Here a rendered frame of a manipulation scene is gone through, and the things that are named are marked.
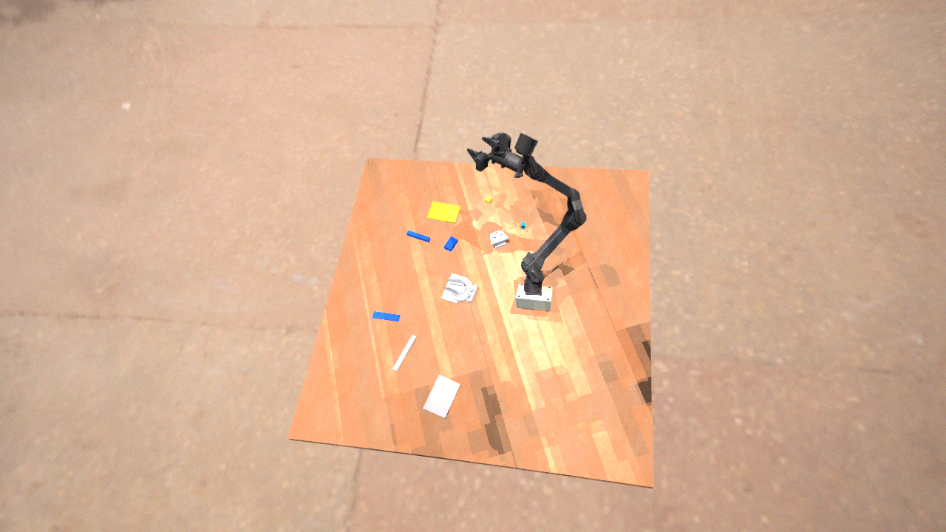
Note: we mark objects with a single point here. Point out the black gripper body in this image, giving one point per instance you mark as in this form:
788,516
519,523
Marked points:
482,160

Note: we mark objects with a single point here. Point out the white flat bar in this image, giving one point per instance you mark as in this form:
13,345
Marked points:
403,354

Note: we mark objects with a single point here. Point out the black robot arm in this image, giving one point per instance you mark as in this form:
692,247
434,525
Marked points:
574,217

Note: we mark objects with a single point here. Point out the yellow flat plate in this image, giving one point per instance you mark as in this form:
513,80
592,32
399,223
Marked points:
443,212

